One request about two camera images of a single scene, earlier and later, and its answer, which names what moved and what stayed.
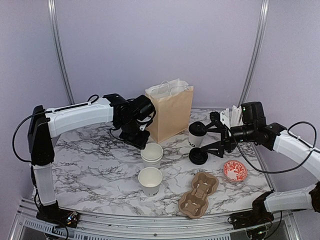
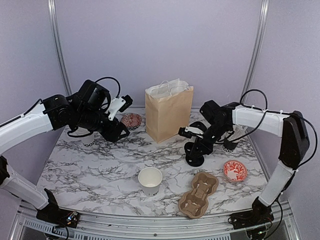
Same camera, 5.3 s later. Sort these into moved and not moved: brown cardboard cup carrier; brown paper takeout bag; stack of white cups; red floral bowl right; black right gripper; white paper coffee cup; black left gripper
Moved: black left gripper; stack of white cups; black right gripper; white paper coffee cup
Not moved: brown cardboard cup carrier; brown paper takeout bag; red floral bowl right
